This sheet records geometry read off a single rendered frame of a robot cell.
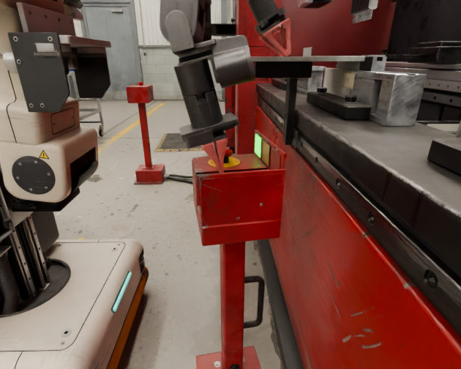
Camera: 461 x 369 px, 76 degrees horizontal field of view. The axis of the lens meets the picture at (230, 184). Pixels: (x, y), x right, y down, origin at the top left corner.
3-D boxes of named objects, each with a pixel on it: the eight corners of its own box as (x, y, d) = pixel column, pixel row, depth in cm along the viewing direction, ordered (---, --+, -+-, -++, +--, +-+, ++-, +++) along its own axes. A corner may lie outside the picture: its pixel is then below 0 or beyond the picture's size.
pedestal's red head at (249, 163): (193, 201, 75) (189, 132, 68) (254, 196, 78) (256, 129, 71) (202, 247, 57) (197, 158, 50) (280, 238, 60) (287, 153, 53)
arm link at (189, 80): (175, 58, 51) (167, 61, 46) (214, 48, 50) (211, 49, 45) (187, 99, 54) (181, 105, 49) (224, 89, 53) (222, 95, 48)
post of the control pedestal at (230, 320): (221, 368, 91) (219, 214, 69) (238, 365, 92) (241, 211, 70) (224, 386, 86) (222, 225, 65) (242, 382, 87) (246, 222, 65)
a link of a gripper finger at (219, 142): (236, 175, 54) (224, 126, 50) (199, 187, 53) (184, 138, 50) (229, 163, 60) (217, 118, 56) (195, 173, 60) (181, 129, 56)
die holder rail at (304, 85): (280, 83, 154) (282, 64, 150) (292, 83, 154) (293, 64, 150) (306, 94, 108) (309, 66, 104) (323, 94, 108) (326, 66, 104)
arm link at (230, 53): (176, 28, 52) (162, 13, 44) (240, 9, 50) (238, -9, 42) (194, 97, 55) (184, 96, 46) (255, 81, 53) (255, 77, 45)
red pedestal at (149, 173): (139, 176, 272) (126, 80, 239) (166, 176, 273) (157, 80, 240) (133, 184, 253) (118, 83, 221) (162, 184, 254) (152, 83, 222)
